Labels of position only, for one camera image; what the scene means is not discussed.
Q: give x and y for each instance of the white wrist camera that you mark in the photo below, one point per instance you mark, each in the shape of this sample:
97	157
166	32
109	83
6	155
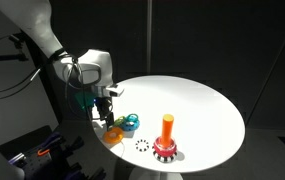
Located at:
113	91

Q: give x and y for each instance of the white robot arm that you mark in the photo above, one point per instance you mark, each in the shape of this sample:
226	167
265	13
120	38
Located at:
34	18

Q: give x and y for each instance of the round white pedestal table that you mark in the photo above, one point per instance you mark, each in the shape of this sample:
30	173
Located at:
208	129

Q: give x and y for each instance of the purple handled tool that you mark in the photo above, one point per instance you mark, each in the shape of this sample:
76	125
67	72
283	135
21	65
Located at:
54	136

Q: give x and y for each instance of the orange peg ring holder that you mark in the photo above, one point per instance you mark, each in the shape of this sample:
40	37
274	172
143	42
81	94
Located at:
164	147

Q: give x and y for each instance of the orange handled tool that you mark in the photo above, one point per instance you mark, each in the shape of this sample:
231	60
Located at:
42	152

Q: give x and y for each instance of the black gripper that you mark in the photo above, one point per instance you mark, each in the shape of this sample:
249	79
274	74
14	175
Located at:
103	105

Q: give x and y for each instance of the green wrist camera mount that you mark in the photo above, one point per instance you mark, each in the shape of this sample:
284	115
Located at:
85	99

